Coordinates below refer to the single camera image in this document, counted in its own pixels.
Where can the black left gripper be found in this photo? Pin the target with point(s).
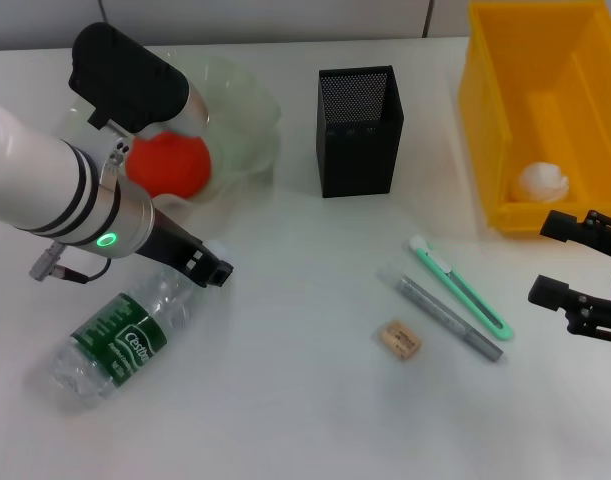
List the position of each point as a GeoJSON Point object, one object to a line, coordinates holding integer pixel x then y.
{"type": "Point", "coordinates": [165, 240]}

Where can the white paper ball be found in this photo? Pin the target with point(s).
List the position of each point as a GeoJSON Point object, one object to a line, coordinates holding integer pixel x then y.
{"type": "Point", "coordinates": [540, 182]}

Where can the green utility knife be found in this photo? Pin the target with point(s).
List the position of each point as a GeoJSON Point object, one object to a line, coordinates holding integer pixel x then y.
{"type": "Point", "coordinates": [460, 290]}

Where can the clear plastic water bottle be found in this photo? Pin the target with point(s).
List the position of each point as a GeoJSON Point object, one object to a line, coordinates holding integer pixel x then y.
{"type": "Point", "coordinates": [120, 335]}

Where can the orange-red fruit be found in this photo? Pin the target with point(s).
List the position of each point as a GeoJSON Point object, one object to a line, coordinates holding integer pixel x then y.
{"type": "Point", "coordinates": [170, 165]}

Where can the grey marker pen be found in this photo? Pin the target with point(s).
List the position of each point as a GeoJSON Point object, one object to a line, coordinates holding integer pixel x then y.
{"type": "Point", "coordinates": [450, 320]}

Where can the clear glass fruit plate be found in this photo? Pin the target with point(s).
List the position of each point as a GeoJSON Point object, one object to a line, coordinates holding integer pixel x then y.
{"type": "Point", "coordinates": [240, 115]}

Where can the beige eraser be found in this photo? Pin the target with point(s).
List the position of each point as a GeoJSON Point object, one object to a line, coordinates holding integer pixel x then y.
{"type": "Point", "coordinates": [399, 340]}

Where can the black mesh pen holder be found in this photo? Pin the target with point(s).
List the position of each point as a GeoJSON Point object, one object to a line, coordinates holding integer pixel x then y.
{"type": "Point", "coordinates": [360, 160]}

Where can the yellow plastic storage bin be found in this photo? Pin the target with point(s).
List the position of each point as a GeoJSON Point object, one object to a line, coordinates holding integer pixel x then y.
{"type": "Point", "coordinates": [490, 125]}

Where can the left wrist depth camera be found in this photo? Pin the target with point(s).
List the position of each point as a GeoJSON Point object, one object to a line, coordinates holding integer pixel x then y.
{"type": "Point", "coordinates": [125, 75]}

